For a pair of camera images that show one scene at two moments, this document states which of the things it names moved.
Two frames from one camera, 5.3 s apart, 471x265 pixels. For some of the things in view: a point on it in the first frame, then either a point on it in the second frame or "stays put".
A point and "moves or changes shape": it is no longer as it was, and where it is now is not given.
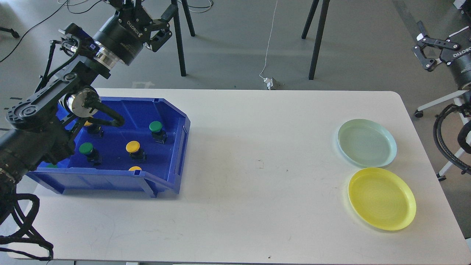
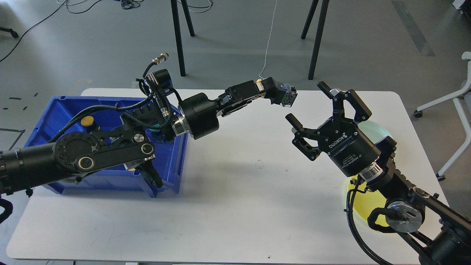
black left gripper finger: x=163 y=21 -> x=273 y=91
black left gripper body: x=124 y=35 -> x=199 y=113
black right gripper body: x=459 y=59 -> x=351 y=151
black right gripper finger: x=428 y=64 -> x=300 y=132
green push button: x=158 y=134 stays put
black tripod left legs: x=176 y=27 stays put
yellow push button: x=135 y=152 moves or changes shape
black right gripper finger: x=422 y=36 -> x=362 y=112
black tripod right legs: x=325 y=8 stays put
